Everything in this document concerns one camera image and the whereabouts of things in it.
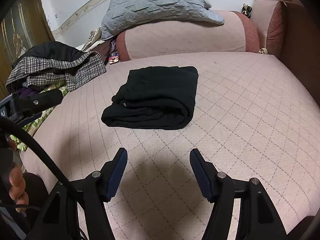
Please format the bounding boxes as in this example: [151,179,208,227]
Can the houndstooth grey jacket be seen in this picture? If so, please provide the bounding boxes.
[6,51,106,93]

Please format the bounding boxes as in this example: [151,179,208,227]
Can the green white patterned cloth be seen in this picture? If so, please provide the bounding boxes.
[10,81,70,153]

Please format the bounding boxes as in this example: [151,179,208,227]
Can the black cable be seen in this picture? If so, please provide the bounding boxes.
[0,115,75,193]

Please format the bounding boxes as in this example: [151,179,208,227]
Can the left hand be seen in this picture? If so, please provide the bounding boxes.
[9,162,29,205]

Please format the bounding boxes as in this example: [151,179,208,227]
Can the cream cloth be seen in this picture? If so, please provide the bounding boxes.
[76,27,104,53]

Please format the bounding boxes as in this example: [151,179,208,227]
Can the black pants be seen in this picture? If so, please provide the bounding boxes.
[101,66,199,130]

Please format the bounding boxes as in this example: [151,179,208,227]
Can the pink quilted mattress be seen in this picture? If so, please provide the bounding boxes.
[34,52,319,239]

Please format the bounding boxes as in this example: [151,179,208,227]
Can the wooden glass door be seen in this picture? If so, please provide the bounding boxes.
[1,0,54,99]

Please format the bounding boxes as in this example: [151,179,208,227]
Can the black garment on pile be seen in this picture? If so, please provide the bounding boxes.
[11,41,84,69]

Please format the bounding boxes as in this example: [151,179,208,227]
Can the black gold hair clip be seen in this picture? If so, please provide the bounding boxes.
[241,4,252,18]

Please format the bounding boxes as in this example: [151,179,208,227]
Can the grey quilted pillow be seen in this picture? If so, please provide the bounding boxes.
[101,0,225,41]

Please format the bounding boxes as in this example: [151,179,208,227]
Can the small gold trinket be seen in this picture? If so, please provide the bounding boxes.
[258,48,268,55]

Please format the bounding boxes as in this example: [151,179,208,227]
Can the pink and maroon bolster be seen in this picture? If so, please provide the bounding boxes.
[116,10,259,61]

